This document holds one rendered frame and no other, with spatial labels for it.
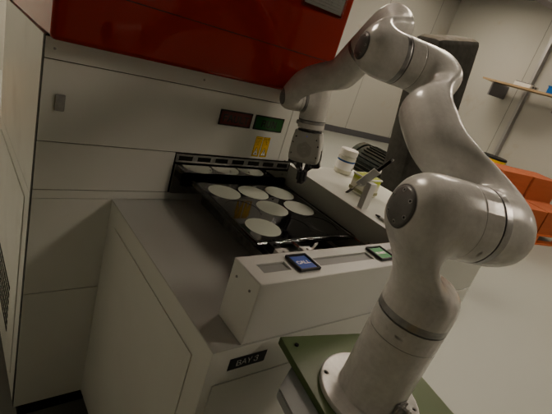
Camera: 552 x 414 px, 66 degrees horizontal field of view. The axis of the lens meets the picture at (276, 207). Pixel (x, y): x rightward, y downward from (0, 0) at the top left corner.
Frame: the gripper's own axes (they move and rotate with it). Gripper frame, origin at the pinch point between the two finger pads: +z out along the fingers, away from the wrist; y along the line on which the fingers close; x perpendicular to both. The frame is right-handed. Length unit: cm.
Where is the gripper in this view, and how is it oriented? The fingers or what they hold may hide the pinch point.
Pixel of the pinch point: (301, 177)
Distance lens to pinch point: 137.5
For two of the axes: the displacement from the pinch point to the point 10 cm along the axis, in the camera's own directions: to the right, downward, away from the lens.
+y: 9.1, 2.7, -3.2
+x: 3.8, -2.4, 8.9
